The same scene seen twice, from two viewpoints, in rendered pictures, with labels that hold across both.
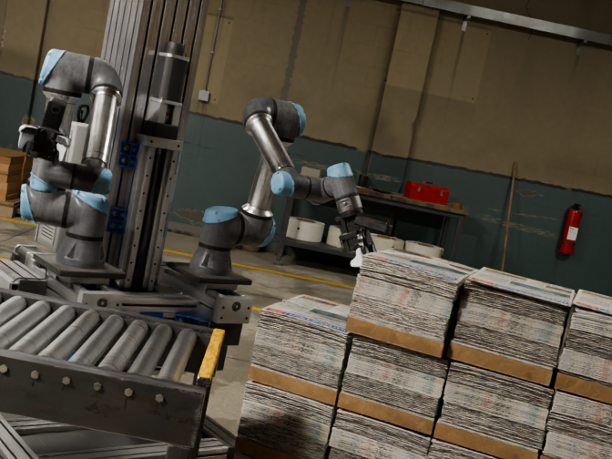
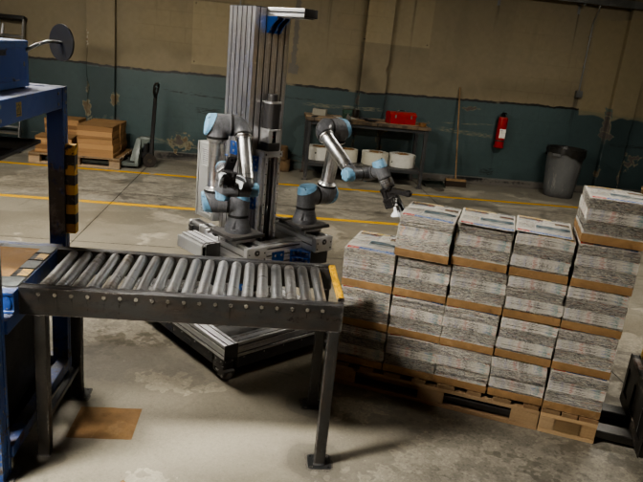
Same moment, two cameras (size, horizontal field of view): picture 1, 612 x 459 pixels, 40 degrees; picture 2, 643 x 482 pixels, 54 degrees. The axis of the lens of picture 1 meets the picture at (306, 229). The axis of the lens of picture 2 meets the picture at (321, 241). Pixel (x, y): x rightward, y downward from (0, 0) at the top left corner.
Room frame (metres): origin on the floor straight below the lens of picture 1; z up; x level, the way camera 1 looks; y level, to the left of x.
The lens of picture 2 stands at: (-0.81, 0.41, 1.84)
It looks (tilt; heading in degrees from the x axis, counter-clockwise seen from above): 17 degrees down; 357
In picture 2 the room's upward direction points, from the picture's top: 6 degrees clockwise
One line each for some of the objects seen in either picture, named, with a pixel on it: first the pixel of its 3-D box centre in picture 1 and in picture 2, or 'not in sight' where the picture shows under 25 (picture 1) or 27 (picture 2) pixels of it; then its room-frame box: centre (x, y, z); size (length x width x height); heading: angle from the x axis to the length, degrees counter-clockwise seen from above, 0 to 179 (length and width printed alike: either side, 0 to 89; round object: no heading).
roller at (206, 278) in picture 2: not in sight; (206, 280); (1.94, 0.76, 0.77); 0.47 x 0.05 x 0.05; 3
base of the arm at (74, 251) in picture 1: (82, 248); (237, 222); (2.63, 0.68, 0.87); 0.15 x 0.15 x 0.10
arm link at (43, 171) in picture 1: (51, 173); (226, 189); (2.35, 0.73, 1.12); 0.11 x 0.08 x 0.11; 104
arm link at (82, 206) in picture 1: (86, 211); (237, 202); (2.63, 0.69, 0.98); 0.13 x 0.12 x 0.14; 104
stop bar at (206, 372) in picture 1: (212, 354); (336, 282); (1.96, 0.16, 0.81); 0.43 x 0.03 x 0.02; 3
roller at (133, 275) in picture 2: not in sight; (133, 275); (1.93, 1.08, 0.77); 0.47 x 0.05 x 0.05; 3
